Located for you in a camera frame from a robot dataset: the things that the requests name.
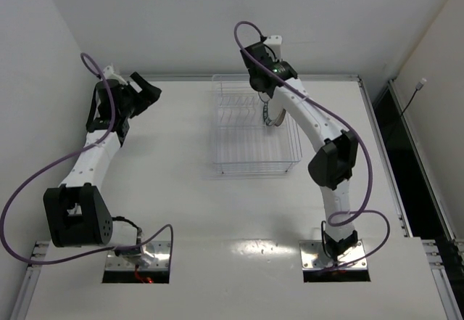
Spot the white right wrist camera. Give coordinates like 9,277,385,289
263,35,283,61

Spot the black wall cable with plug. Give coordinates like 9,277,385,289
384,78,428,143

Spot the grey flower pattern plate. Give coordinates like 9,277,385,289
258,91,271,104

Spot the white wire dish rack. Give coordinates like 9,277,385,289
210,81,302,176

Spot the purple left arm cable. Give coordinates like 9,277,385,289
0,52,175,266

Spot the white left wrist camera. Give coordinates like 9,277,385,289
102,63,127,85

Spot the orange sunburst ceramic plate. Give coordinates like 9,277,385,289
270,109,286,127

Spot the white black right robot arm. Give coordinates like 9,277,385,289
240,42,358,260

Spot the metal base plate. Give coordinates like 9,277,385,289
299,240,368,271
104,241,172,271

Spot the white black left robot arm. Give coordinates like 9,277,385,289
43,72,162,250

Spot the green rimmed white plate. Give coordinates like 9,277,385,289
262,102,272,126

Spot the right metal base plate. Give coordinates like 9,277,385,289
299,240,368,271

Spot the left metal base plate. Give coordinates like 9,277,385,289
104,241,172,271

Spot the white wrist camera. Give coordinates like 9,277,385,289
263,35,283,61
102,63,127,85

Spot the white front cover board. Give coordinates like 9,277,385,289
27,238,446,319

